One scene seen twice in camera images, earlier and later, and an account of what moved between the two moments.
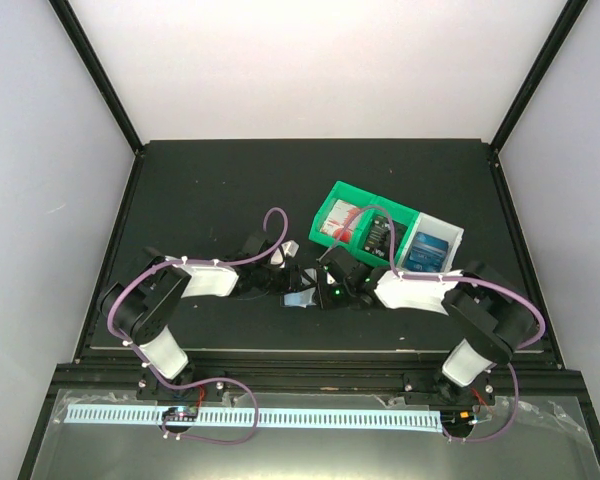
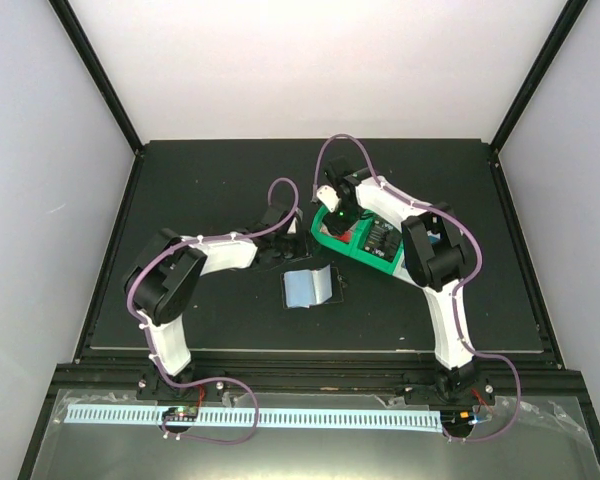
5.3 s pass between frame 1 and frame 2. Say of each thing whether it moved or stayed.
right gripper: moved
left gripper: moved
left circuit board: stayed
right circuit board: stayed
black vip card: stayed
